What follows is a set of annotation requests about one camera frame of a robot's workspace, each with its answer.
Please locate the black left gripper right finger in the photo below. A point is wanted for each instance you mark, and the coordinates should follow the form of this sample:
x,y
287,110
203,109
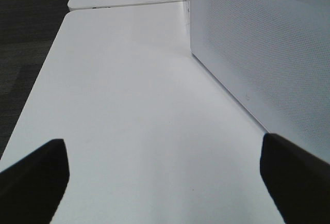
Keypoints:
x,y
297,181

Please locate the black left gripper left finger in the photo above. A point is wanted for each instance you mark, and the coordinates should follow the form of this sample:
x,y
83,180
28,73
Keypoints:
x,y
32,188

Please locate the white microwave door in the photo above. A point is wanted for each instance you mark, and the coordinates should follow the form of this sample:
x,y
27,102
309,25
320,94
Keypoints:
x,y
273,57

